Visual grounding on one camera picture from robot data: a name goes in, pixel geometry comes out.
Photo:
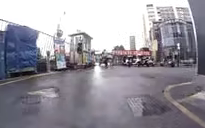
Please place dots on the small guard booth building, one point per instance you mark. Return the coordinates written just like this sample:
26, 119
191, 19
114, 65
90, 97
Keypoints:
80, 50

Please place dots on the red banner sign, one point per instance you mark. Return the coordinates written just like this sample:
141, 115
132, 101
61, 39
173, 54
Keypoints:
131, 52

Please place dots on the wet grey asphalt road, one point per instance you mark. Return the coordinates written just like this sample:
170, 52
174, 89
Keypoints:
100, 96

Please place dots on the distant tower building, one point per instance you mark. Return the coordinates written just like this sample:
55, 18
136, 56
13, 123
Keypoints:
132, 42

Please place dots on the standing signboard with poster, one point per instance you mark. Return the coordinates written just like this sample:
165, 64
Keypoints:
60, 55

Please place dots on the row of parked motorcycles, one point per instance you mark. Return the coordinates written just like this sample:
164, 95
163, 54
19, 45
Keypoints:
146, 62

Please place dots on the metal drain grate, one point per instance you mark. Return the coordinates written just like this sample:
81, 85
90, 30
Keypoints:
146, 105

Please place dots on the tall glass office building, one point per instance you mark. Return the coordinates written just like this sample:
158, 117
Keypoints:
175, 40

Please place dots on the square manhole cover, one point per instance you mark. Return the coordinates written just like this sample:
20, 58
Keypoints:
31, 99

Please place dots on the pale high-rise building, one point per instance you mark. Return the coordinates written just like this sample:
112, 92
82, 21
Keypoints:
166, 13

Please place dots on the blue construction hoarding fence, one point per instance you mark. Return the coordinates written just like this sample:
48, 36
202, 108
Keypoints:
20, 50

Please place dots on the yellow painted kerb line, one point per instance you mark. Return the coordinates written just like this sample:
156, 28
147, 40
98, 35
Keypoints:
180, 106

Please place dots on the grey pavement corner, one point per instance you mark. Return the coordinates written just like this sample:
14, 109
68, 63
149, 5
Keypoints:
198, 96

